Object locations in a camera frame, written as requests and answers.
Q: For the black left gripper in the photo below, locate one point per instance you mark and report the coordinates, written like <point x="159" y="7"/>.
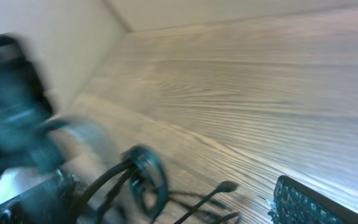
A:
<point x="24" y="109"/>

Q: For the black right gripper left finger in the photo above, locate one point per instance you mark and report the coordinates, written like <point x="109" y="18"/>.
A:
<point x="37" y="200"/>

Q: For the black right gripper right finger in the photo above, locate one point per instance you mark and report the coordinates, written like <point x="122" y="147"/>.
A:
<point x="318" y="200"/>

